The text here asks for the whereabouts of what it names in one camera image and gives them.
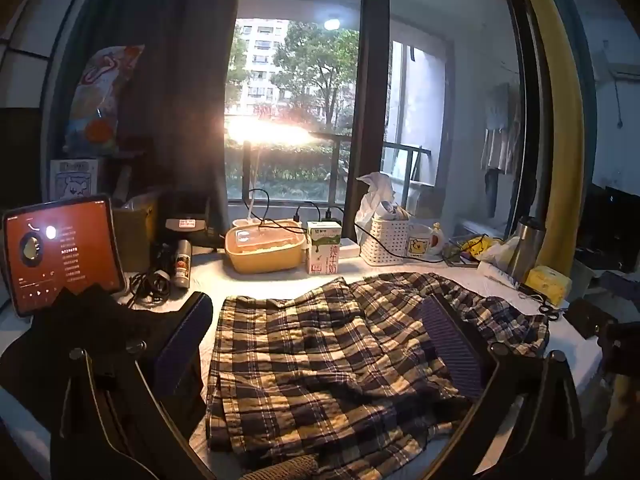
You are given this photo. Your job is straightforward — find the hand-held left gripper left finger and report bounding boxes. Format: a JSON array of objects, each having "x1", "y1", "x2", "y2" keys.
[{"x1": 50, "y1": 290, "x2": 216, "y2": 480}]

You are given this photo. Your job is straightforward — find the dark box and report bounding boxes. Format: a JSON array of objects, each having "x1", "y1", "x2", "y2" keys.
[{"x1": 565, "y1": 297, "x2": 616, "y2": 341}]

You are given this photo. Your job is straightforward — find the white desk lamp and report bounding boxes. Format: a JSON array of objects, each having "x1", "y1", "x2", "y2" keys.
[{"x1": 225, "y1": 115, "x2": 316, "y2": 228}]

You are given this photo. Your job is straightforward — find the black cloth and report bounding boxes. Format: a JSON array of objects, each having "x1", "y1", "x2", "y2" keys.
[{"x1": 0, "y1": 282, "x2": 176, "y2": 411}]

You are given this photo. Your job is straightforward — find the yellow lunch box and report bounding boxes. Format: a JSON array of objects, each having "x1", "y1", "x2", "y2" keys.
[{"x1": 224, "y1": 218, "x2": 308, "y2": 275}]

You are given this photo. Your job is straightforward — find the tablet with red screen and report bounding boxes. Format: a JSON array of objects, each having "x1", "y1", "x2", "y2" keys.
[{"x1": 2, "y1": 195, "x2": 126, "y2": 318}]

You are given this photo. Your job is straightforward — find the grey knit cloth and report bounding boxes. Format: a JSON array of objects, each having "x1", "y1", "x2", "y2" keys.
[{"x1": 240, "y1": 452, "x2": 321, "y2": 480}]

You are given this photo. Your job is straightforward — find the black device with label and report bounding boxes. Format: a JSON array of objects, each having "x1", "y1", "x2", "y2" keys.
[{"x1": 165, "y1": 195, "x2": 226, "y2": 251}]

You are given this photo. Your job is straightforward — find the white cartoon mug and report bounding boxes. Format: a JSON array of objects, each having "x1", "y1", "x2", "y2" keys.
[{"x1": 406, "y1": 222, "x2": 445, "y2": 258}]

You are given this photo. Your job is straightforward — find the yellow tissue pack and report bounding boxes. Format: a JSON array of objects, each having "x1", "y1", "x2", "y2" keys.
[{"x1": 527, "y1": 266, "x2": 573, "y2": 306}]

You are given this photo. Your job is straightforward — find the yellow plastic bag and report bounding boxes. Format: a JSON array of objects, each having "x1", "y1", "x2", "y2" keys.
[{"x1": 460, "y1": 235, "x2": 488, "y2": 261}]

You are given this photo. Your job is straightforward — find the black scissors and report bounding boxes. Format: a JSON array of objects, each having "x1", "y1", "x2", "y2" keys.
[{"x1": 520, "y1": 290, "x2": 561, "y2": 321}]

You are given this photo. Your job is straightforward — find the black cable bundle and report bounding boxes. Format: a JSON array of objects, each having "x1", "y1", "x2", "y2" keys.
[{"x1": 125, "y1": 242, "x2": 173, "y2": 308}]

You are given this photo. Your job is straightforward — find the yellow curtain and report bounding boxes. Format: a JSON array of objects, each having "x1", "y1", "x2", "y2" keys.
[{"x1": 507, "y1": 0, "x2": 586, "y2": 281}]

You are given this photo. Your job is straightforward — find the grey spray can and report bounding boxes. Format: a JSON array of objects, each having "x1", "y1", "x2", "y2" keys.
[{"x1": 171, "y1": 239, "x2": 193, "y2": 289}]

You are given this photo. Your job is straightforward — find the colourful printed bag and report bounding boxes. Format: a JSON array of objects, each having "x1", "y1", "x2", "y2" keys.
[{"x1": 64, "y1": 45, "x2": 146, "y2": 156}]

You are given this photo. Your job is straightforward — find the balcony railing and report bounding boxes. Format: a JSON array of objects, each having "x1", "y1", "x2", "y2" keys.
[{"x1": 225, "y1": 130, "x2": 436, "y2": 201}]

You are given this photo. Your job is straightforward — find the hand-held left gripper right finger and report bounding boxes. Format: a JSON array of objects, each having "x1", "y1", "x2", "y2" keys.
[{"x1": 421, "y1": 294, "x2": 587, "y2": 480}]

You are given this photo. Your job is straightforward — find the steel thermos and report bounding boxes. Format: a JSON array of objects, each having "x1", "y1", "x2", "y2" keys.
[{"x1": 507, "y1": 216, "x2": 547, "y2": 283}]

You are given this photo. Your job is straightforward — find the black charging cable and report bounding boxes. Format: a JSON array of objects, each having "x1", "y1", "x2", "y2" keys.
[{"x1": 350, "y1": 207, "x2": 448, "y2": 263}]

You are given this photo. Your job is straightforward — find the plaid pants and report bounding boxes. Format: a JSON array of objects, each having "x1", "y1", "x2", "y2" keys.
[{"x1": 206, "y1": 272, "x2": 551, "y2": 476}]

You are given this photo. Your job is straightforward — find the white plastic bag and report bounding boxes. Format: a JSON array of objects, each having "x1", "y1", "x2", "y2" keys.
[{"x1": 354, "y1": 171, "x2": 398, "y2": 241}]

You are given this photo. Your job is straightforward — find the white plastic basket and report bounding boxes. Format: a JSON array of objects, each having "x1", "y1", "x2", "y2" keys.
[{"x1": 359, "y1": 212, "x2": 412, "y2": 267}]

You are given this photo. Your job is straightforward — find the cardboard box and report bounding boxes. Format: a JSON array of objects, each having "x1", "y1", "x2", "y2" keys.
[{"x1": 111, "y1": 192, "x2": 161, "y2": 273}]

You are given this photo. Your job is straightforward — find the white cartoon box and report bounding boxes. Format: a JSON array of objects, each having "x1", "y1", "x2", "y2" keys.
[{"x1": 50, "y1": 158, "x2": 101, "y2": 201}]

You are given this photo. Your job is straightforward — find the dark curtain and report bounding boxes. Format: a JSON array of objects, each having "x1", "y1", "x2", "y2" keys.
[{"x1": 42, "y1": 0, "x2": 248, "y2": 211}]

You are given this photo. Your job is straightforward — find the hanging clothes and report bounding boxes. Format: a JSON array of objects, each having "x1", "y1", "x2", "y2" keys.
[{"x1": 480, "y1": 82, "x2": 523, "y2": 216}]

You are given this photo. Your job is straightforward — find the black looped cable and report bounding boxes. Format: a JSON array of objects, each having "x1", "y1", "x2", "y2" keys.
[{"x1": 248, "y1": 188, "x2": 273, "y2": 225}]

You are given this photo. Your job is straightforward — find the crumpled white bag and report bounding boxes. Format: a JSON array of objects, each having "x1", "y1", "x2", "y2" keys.
[{"x1": 477, "y1": 237, "x2": 521, "y2": 288}]

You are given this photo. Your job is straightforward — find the green and white milk carton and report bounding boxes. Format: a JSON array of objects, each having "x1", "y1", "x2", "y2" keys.
[{"x1": 306, "y1": 221, "x2": 343, "y2": 276}]

